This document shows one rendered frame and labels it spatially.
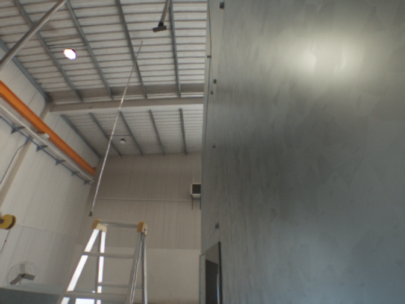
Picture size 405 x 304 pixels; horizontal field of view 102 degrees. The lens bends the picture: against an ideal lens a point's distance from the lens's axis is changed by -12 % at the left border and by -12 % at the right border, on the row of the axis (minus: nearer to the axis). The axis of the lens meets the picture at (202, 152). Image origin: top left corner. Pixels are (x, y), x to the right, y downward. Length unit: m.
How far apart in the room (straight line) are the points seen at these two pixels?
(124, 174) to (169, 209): 3.61
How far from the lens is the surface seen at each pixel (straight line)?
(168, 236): 10.73
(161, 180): 11.55
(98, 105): 8.95
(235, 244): 0.18
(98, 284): 1.78
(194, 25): 6.71
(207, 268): 0.87
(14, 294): 3.71
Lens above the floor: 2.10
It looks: 30 degrees up
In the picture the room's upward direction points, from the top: straight up
